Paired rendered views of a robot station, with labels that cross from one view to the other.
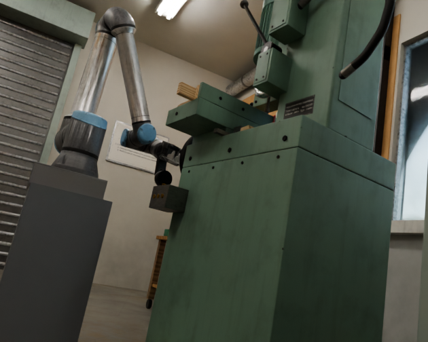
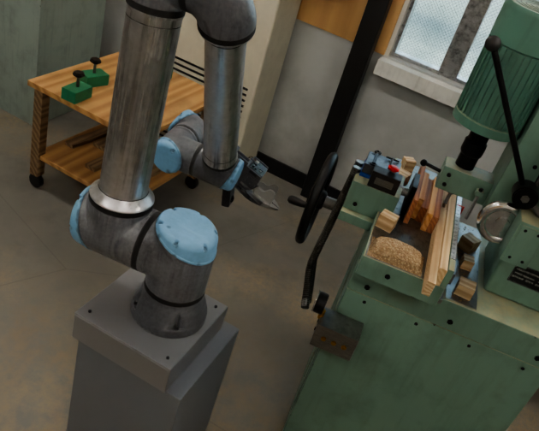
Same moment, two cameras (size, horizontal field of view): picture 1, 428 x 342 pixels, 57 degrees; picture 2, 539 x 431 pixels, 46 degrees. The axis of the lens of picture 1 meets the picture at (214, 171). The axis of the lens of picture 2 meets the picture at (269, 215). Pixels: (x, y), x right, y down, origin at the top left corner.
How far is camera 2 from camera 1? 2.04 m
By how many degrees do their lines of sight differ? 66
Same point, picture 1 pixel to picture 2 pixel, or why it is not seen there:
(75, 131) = (191, 282)
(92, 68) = (151, 108)
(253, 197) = (477, 383)
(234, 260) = (441, 417)
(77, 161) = (198, 315)
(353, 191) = not seen: hidden behind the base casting
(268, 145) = (512, 351)
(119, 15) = (240, 17)
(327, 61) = not seen: outside the picture
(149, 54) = not seen: outside the picture
